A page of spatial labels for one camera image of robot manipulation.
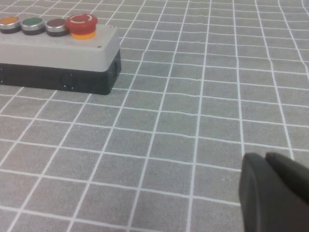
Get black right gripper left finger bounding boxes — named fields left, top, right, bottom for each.
left=239, top=152, right=309, bottom=232

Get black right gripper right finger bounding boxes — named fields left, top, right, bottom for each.
left=265, top=152, right=309, bottom=205

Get grey black push-button box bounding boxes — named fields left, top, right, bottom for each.
left=0, top=23, right=122, bottom=95

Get red mushroom emergency stop button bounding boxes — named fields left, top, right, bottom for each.
left=65, top=14, right=98, bottom=40

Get dark red flat push button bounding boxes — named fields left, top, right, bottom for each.
left=45, top=18, right=71, bottom=38

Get green flat push button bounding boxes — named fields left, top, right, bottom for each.
left=20, top=17, right=46, bottom=36

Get yellow flat push button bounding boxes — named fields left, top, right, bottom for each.
left=0, top=15, right=22, bottom=34

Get grey white-grid tablecloth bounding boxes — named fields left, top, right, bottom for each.
left=0, top=0, right=309, bottom=232

